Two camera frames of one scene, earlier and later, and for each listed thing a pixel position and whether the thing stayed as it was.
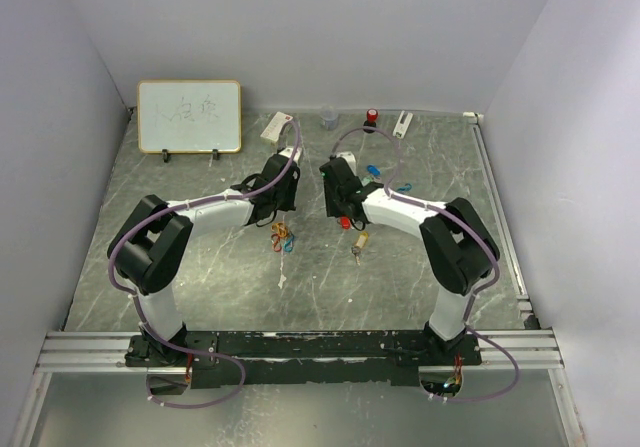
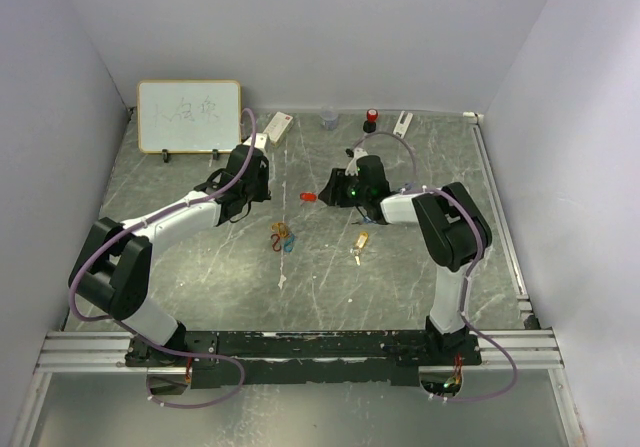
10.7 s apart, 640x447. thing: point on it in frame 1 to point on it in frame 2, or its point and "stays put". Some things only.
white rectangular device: [401, 128] stays put
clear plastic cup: [329, 116] stays put
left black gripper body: [287, 199] to [258, 190]
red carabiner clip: [277, 249] stays put
